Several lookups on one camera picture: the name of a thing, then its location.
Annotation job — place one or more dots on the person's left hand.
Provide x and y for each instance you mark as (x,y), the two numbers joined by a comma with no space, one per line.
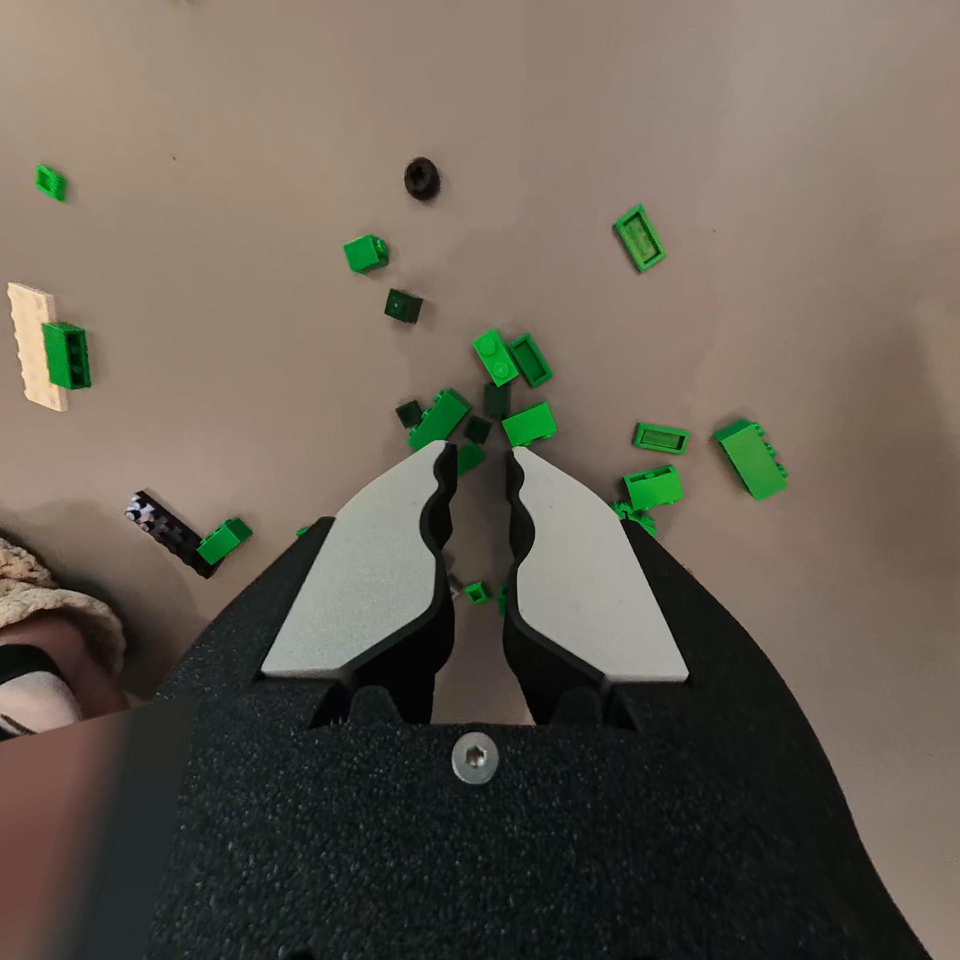
(94,679)

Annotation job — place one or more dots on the tan lego plate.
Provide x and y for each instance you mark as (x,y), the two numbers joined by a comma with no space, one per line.
(30,315)

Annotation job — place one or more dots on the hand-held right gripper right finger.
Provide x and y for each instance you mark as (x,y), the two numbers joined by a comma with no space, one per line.
(592,585)

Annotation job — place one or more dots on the person's left forearm knit sleeve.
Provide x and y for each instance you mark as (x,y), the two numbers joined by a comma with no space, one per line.
(52,592)

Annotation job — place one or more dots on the black round lego piece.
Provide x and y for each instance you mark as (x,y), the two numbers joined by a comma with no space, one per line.
(421,178)

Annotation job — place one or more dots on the green lego bricks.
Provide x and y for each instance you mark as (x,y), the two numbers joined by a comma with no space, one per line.
(750,457)

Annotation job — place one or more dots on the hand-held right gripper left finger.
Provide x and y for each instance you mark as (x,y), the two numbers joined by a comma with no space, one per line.
(352,577)

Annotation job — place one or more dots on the black lego plate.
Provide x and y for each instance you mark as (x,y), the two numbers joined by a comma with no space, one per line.
(161,525)

